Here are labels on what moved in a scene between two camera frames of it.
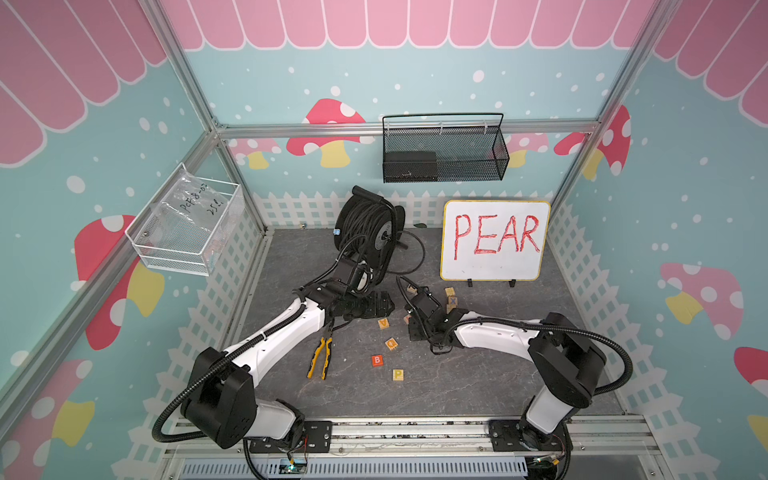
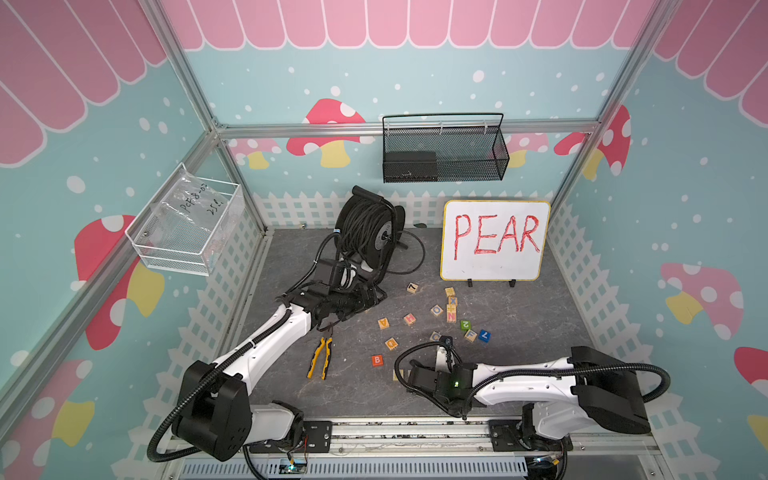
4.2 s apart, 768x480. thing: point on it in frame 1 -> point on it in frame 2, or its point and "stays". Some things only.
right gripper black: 411,328 -> 423,369
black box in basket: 413,166 stays
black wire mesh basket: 469,147 stays
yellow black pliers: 324,343 stays
